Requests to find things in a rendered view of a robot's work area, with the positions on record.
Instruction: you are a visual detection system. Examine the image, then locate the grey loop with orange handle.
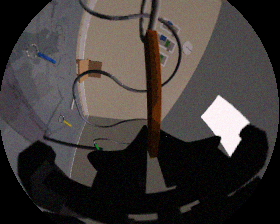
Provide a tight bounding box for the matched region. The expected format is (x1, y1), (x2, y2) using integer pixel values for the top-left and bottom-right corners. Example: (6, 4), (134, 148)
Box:
(139, 0), (162, 158)

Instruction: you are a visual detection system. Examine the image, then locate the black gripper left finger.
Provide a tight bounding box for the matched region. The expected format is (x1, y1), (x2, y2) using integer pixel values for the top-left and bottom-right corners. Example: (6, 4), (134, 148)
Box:
(87, 124), (147, 191)

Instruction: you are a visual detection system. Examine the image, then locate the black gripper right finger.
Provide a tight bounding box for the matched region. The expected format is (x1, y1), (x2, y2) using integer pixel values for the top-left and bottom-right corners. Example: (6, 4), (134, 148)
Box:
(157, 129), (221, 188)

